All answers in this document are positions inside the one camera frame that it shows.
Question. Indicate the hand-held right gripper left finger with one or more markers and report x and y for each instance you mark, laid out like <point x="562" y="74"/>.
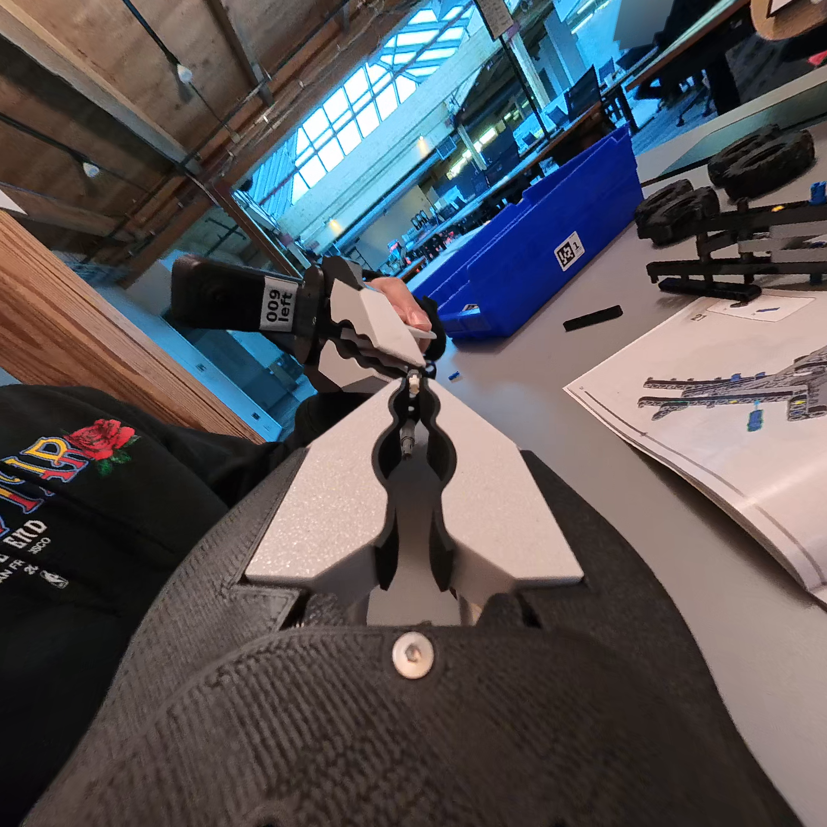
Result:
<point x="323" y="504"/>

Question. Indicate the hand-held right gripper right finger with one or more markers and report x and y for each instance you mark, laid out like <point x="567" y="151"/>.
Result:
<point x="510" y="510"/>

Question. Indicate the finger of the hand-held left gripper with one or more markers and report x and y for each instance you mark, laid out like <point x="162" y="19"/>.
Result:
<point x="394" y="329"/>
<point x="352" y="371"/>

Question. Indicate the small white brick connector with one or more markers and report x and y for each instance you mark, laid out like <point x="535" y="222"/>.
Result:
<point x="412" y="383"/>

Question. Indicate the small grey axle pin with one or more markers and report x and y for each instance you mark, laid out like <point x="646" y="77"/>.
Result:
<point x="408" y="433"/>

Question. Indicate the person's left forearm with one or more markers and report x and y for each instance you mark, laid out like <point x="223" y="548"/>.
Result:
<point x="323" y="417"/>

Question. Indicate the dark desk mat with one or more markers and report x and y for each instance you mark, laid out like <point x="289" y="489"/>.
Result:
<point x="743" y="110"/>

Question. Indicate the person's left hand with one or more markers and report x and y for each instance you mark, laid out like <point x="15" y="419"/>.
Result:
<point x="400" y="300"/>

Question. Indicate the blue plastic bin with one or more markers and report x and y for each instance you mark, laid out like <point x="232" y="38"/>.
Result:
<point x="517" y="271"/>

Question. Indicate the wooden panel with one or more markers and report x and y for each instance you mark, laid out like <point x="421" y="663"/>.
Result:
<point x="84" y="323"/>

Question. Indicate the black brick beam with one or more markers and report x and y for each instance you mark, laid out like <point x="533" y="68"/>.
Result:
<point x="592" y="318"/>

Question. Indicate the white instruction booklet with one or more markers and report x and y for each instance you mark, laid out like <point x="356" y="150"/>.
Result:
<point x="711" y="439"/>

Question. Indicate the person's black printed sweatshirt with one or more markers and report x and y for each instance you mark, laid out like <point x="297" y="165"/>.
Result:
<point x="77" y="549"/>

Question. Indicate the black toy tire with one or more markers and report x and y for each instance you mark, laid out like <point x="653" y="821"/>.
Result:
<point x="736" y="152"/>
<point x="775" y="165"/>
<point x="694" y="216"/>
<point x="659" y="207"/>

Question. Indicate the black grey brick chassis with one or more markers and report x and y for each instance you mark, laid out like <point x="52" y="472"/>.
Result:
<point x="743" y="258"/>

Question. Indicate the wooden background table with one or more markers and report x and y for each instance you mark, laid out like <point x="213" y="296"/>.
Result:
<point x="685" y="39"/>

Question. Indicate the cork board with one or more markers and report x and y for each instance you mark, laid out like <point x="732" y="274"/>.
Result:
<point x="788" y="26"/>

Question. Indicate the paper sheet on cork board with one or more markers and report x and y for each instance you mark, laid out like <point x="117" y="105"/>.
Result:
<point x="785" y="5"/>

